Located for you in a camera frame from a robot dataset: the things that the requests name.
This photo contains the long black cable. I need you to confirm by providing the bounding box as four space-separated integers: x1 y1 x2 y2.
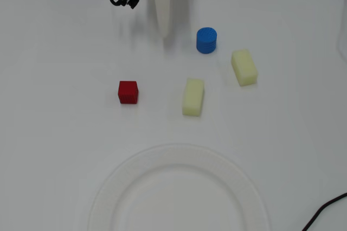
301 192 347 231

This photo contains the pale yellow foam block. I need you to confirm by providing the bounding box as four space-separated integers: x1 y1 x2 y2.
230 48 259 87
182 78 205 117

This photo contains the white round plate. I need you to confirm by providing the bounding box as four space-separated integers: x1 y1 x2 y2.
87 144 268 231

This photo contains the red perforated cube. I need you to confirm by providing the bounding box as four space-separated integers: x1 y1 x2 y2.
118 80 139 105

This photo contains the blue ribbed cylinder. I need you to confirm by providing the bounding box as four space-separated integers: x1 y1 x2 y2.
196 27 218 54

